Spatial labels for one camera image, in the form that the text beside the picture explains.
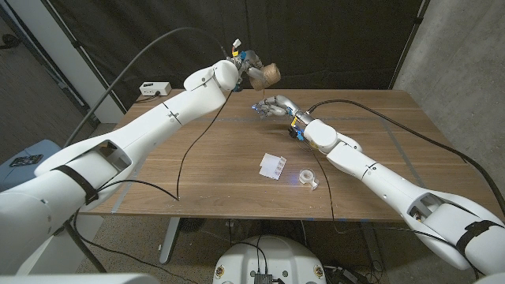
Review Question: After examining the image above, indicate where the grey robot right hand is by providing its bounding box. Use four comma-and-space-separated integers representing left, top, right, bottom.
251, 94, 316, 141

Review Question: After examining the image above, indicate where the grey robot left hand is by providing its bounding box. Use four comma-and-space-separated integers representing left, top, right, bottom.
230, 49, 267, 92

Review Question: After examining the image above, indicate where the brown twine spool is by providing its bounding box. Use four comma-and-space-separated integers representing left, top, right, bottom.
249, 62, 282, 92

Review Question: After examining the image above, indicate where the white sticker sheet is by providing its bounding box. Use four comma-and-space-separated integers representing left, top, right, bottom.
258, 152, 288, 181

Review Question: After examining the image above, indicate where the clear tape roll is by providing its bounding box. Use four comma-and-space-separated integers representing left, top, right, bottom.
297, 168, 320, 192

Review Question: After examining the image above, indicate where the black backdrop curtain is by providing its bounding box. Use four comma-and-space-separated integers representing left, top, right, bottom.
41, 0, 431, 112

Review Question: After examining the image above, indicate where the white power socket box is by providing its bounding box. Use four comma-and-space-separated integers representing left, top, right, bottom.
139, 81, 173, 97

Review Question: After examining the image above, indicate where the black backdrop stand pole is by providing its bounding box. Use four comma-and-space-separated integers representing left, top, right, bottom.
388, 0, 431, 91
39, 0, 129, 115

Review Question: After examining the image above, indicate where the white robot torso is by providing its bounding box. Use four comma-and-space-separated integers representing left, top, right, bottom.
212, 235, 327, 284

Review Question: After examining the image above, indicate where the grey table leg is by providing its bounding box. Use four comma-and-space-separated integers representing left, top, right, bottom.
361, 220, 386, 273
159, 216, 182, 265

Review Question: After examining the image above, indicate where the black torso connector box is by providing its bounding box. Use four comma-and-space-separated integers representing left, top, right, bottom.
253, 271, 286, 284

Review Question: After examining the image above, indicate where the floor power strip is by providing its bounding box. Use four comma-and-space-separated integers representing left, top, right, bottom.
323, 266, 370, 284

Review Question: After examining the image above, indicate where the black flat device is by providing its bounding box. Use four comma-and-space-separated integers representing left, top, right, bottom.
9, 154, 44, 168

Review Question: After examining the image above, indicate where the blue chair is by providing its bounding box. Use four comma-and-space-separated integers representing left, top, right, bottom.
0, 139, 64, 193

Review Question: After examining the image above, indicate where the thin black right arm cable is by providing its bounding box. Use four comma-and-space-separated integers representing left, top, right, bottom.
311, 148, 481, 278

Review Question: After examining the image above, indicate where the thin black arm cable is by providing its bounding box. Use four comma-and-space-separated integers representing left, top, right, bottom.
311, 148, 481, 278
73, 90, 234, 284

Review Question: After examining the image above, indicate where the black socket box cable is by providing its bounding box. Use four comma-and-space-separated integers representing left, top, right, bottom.
135, 91, 162, 104

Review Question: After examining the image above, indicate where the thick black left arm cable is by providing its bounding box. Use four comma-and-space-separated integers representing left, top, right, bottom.
65, 26, 230, 148

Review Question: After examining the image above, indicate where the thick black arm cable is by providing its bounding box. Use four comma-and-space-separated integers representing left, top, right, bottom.
306, 99, 505, 219
65, 26, 230, 148

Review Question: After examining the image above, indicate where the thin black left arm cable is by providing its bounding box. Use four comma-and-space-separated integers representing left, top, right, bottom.
73, 90, 234, 284

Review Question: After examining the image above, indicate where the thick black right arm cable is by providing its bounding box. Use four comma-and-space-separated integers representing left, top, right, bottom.
306, 99, 505, 219

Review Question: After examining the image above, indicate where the thin black torso cable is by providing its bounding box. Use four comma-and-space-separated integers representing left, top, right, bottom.
231, 235, 269, 275

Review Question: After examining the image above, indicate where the black wall rail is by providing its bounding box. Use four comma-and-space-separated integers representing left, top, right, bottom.
0, 3, 99, 128

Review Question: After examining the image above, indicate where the black wall hook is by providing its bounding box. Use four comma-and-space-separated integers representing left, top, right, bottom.
0, 33, 23, 50

